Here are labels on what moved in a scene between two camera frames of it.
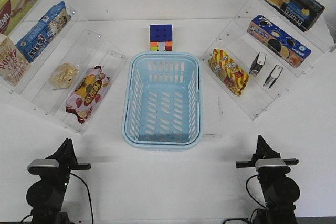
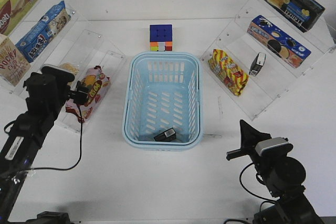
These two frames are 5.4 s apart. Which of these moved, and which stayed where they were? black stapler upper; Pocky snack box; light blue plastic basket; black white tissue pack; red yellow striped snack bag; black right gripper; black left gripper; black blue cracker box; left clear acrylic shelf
Moved: black right gripper; black left gripper; black white tissue pack
Stayed: red yellow striped snack bag; left clear acrylic shelf; black blue cracker box; Pocky snack box; light blue plastic basket; black stapler upper
